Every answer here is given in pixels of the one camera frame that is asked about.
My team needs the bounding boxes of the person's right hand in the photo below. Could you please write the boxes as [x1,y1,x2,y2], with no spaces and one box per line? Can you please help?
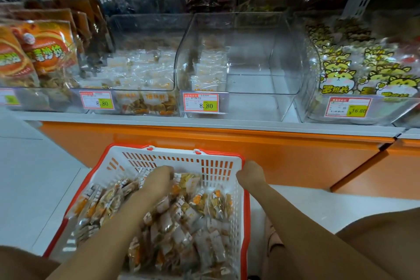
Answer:
[236,160,269,194]

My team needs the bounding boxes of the person's left hand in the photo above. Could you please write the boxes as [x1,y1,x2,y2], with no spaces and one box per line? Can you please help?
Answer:
[141,165,177,201]

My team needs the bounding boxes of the white red-rimmed shopping basket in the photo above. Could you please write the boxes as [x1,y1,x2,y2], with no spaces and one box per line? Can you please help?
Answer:
[42,142,252,280]

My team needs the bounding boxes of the pile of small brown snacks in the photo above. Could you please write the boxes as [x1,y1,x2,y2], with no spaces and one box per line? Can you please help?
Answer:
[69,171,235,277]

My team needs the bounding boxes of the white snack shelf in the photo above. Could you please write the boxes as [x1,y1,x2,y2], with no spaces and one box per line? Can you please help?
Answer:
[0,0,420,140]

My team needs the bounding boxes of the stack of orange packets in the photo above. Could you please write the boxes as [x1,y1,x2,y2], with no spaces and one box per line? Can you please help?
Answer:
[0,0,109,91]

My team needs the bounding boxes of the person's right forearm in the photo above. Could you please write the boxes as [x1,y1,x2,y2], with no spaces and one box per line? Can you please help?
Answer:
[252,181,396,280]

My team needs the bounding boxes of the person's left forearm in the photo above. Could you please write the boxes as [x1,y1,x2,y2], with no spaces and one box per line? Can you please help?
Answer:
[46,188,169,280]

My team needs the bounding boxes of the orange shelf base panel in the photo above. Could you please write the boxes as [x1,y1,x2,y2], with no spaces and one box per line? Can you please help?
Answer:
[39,121,420,200]

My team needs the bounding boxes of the person's right leg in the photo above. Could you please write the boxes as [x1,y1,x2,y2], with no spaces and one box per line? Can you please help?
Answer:
[262,207,420,280]

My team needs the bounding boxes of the yellow hamster snack packets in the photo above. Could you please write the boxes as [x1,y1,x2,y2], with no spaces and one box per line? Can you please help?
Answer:
[305,19,420,99]

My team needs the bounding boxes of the pink clog sandal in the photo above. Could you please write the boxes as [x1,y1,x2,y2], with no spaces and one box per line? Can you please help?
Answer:
[264,220,284,252]

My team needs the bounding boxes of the clear plastic bin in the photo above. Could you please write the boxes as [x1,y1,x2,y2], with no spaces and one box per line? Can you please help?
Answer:
[72,13,193,117]
[174,12,322,124]
[295,14,420,126]
[0,0,114,113]

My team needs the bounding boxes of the white yellow price tag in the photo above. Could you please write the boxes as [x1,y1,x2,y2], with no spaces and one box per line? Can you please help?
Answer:
[0,87,22,108]
[325,96,373,120]
[79,89,115,111]
[182,91,221,115]

